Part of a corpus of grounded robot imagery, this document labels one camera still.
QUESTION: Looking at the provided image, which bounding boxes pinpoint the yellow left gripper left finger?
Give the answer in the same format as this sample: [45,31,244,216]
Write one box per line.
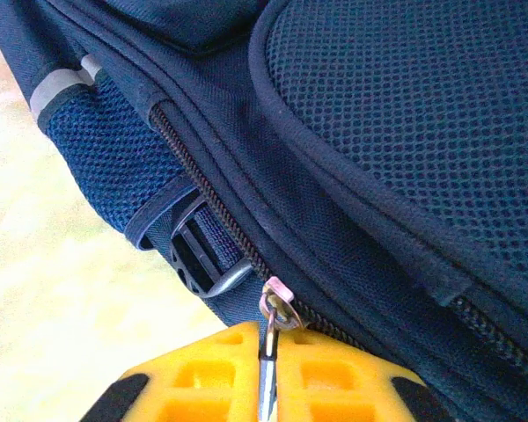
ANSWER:
[81,320,266,422]

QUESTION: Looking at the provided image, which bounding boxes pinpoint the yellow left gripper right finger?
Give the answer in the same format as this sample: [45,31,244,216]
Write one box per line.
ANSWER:
[275,327,454,422]

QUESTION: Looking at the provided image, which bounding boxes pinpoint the navy blue backpack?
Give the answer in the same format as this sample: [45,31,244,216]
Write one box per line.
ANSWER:
[0,0,528,422]

